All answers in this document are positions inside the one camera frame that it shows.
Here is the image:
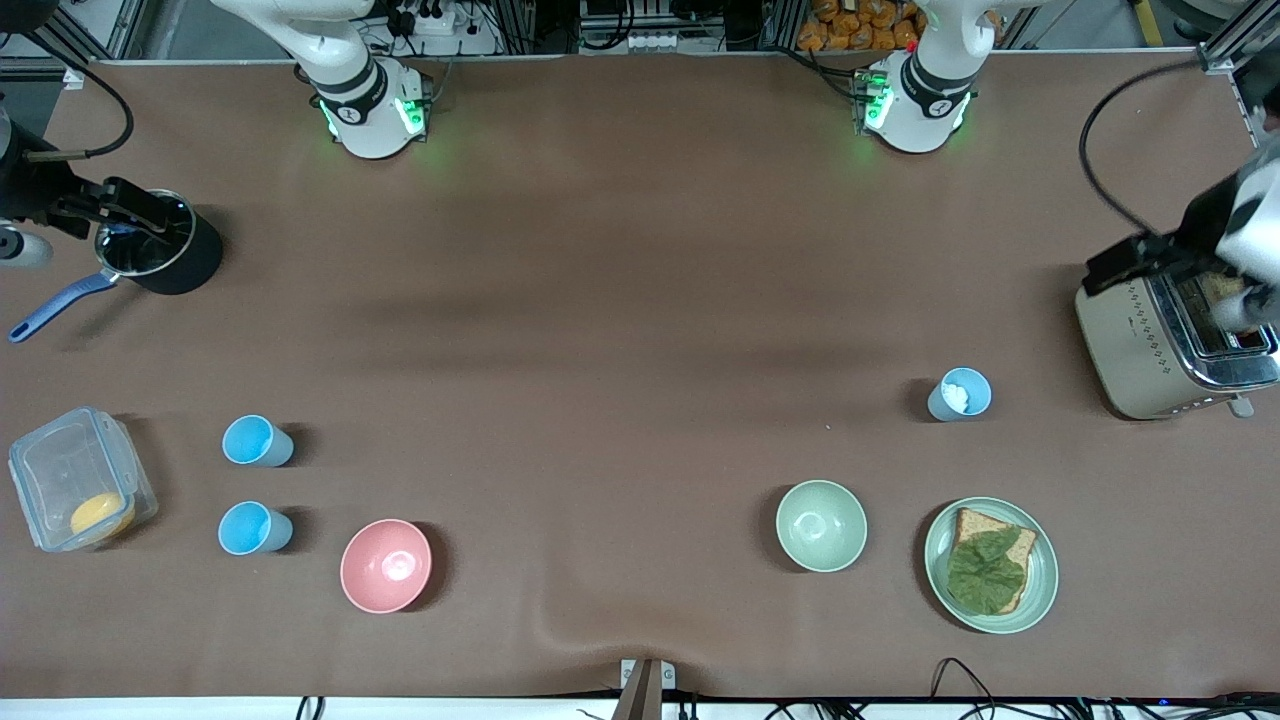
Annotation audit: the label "metal table clamp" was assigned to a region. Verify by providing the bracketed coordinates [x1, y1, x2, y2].
[620, 658, 677, 720]

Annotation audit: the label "yellow round food piece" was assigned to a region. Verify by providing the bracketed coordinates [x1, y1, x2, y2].
[70, 492, 136, 539]

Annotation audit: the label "pale green plate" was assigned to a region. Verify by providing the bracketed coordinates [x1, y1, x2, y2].
[923, 497, 1060, 635]

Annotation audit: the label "orange snack bags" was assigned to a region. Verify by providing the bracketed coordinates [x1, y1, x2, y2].
[797, 0, 923, 53]

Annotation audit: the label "green lettuce leaf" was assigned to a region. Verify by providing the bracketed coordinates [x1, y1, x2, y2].
[946, 527, 1031, 613]

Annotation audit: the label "blue plastic cup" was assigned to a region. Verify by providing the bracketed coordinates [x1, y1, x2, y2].
[221, 415, 296, 469]
[217, 501, 295, 557]

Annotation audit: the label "clear plastic lidded container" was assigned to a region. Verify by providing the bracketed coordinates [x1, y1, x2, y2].
[8, 406, 159, 553]

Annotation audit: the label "white power strip with plugs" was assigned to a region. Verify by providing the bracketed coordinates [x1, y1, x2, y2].
[385, 0, 463, 37]

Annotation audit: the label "thin black cable loop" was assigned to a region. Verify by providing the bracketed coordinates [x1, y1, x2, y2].
[930, 657, 1011, 706]

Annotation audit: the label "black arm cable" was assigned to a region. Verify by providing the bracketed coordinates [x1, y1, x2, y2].
[1078, 58, 1216, 241]
[0, 33, 136, 161]

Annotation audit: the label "aluminium frame post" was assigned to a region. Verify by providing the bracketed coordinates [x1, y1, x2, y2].
[1200, 0, 1280, 76]

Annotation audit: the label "blue cup with white filling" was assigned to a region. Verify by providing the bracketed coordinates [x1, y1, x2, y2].
[927, 367, 993, 423]

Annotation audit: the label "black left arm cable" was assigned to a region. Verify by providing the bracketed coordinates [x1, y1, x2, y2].
[1078, 58, 1216, 241]

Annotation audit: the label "black pot with blue handle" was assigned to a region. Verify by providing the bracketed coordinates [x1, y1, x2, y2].
[8, 188, 225, 344]

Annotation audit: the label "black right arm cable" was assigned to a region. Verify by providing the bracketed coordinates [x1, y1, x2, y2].
[0, 33, 136, 161]

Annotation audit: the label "pink bowl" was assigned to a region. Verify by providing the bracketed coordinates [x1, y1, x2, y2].
[340, 518, 434, 615]

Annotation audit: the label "beige and chrome toaster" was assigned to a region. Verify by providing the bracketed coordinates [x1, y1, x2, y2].
[1075, 265, 1280, 421]

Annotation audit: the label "brown bread slice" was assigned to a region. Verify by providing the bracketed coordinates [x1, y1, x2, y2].
[950, 507, 1039, 615]

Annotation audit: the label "pale green bowl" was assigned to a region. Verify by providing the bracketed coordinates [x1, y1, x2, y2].
[775, 480, 869, 574]

